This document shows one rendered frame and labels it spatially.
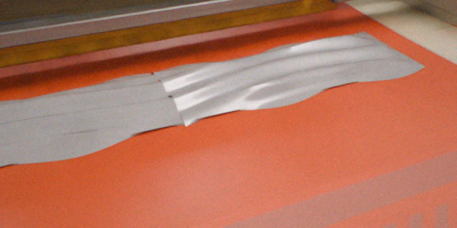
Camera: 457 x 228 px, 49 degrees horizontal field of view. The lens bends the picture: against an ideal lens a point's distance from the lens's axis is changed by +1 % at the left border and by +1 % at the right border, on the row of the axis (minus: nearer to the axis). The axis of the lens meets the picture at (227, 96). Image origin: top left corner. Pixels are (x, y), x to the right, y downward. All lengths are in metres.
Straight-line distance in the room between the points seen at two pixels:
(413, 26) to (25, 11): 0.30
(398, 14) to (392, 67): 0.11
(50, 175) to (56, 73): 0.11
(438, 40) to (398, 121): 0.13
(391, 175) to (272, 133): 0.07
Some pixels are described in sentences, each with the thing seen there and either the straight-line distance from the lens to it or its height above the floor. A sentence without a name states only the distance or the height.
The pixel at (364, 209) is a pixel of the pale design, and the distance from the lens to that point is 0.24.
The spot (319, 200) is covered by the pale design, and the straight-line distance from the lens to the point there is 0.24.
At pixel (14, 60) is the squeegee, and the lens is 0.37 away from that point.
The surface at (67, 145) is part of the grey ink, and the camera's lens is 0.28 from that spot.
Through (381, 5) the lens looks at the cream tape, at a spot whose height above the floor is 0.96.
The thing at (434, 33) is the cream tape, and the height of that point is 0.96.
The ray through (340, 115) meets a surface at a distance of 0.30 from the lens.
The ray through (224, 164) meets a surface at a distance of 0.26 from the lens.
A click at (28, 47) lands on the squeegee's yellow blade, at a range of 0.36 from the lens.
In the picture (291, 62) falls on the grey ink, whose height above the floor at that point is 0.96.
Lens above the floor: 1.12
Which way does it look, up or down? 31 degrees down
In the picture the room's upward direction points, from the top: straight up
